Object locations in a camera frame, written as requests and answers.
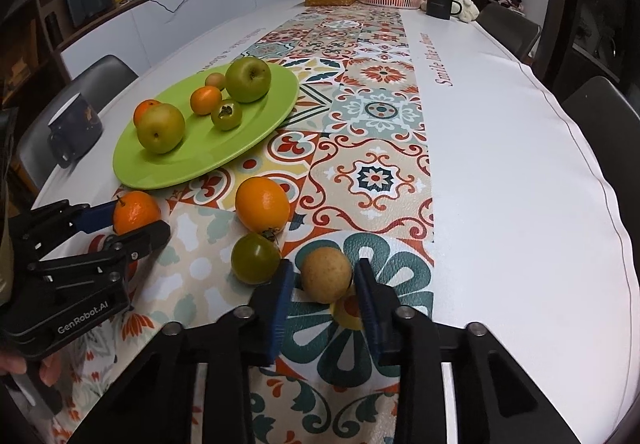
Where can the green apple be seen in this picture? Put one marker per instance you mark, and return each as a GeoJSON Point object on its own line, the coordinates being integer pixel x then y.
{"type": "Point", "coordinates": [247, 79]}

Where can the navy blue mug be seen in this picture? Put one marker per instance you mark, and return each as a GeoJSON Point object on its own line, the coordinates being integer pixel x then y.
{"type": "Point", "coordinates": [75, 123]}

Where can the wooden display cabinet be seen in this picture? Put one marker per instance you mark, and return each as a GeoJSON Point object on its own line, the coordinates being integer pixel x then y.
{"type": "Point", "coordinates": [25, 68]}

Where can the orange tangerine with stem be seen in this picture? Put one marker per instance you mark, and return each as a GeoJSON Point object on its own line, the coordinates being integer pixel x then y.
{"type": "Point", "coordinates": [135, 213]}

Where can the brown kiwi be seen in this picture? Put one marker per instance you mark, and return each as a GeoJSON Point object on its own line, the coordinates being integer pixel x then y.
{"type": "Point", "coordinates": [215, 79]}
{"type": "Point", "coordinates": [326, 274]}

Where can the white plush toy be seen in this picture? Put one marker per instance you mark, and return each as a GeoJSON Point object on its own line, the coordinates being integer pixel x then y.
{"type": "Point", "coordinates": [467, 7]}

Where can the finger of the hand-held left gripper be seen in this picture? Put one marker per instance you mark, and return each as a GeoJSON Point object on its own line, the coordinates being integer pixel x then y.
{"type": "Point", "coordinates": [97, 219]}
{"type": "Point", "coordinates": [145, 239]}

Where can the green persimmon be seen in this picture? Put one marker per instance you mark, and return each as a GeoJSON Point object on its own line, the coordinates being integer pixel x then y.
{"type": "Point", "coordinates": [226, 114]}
{"type": "Point", "coordinates": [255, 258]}

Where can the green plate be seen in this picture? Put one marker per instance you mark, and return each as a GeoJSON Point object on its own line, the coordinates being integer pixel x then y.
{"type": "Point", "coordinates": [190, 158]}

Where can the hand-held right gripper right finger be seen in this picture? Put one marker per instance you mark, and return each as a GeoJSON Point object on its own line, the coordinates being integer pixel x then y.
{"type": "Point", "coordinates": [371, 309]}

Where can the black mug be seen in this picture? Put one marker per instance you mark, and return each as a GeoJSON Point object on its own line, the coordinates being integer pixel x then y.
{"type": "Point", "coordinates": [441, 4]}

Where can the grey chair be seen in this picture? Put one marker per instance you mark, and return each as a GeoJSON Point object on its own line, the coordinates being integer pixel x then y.
{"type": "Point", "coordinates": [510, 28]}
{"type": "Point", "coordinates": [90, 78]}
{"type": "Point", "coordinates": [600, 123]}

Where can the person's left hand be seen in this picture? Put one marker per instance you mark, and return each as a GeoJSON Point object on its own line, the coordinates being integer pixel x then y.
{"type": "Point", "coordinates": [50, 369]}

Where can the yellow-green pear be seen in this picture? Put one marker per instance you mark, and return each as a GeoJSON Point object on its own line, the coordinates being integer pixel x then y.
{"type": "Point", "coordinates": [160, 127]}

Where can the patterned table runner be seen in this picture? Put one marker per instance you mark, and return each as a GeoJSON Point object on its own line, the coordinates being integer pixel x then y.
{"type": "Point", "coordinates": [375, 123]}

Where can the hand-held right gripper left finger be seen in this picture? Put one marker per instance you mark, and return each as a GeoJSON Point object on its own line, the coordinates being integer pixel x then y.
{"type": "Point", "coordinates": [280, 304]}

